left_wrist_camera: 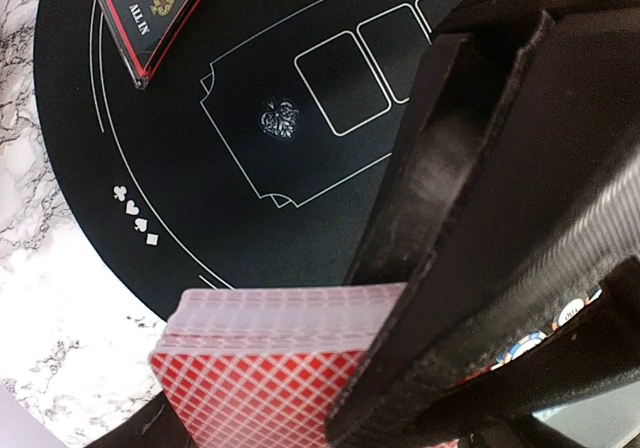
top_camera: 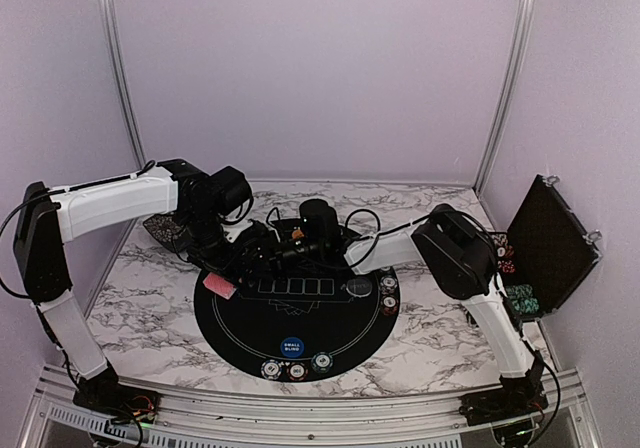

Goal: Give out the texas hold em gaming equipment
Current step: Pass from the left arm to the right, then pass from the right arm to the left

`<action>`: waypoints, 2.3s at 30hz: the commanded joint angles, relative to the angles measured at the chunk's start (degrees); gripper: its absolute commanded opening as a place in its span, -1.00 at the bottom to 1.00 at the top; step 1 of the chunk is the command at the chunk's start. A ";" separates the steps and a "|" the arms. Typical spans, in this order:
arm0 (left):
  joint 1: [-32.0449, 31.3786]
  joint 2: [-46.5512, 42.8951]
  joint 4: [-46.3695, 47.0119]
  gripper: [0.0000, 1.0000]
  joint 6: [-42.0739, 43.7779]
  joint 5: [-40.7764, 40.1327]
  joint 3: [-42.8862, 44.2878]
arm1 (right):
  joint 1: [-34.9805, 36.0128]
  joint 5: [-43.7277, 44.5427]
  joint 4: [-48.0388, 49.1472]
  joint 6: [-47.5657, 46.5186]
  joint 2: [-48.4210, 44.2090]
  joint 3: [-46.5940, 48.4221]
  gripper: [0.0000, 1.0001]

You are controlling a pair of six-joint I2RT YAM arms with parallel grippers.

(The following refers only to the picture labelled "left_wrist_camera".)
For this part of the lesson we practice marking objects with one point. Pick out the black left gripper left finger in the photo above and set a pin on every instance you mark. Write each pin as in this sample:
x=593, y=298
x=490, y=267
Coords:
x=155, y=425

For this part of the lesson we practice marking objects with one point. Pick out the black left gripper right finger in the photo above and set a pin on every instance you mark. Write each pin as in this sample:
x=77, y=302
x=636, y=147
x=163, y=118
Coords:
x=513, y=188

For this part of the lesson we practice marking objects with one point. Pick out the red playing card deck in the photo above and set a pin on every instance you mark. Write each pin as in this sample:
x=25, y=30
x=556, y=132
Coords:
x=262, y=367

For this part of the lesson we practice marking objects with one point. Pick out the red triangular all-in marker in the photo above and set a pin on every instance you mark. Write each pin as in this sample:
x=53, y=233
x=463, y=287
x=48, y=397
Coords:
x=143, y=31

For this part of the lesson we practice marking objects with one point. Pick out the round black poker mat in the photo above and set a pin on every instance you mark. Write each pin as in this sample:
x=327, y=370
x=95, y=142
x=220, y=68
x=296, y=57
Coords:
x=253, y=157

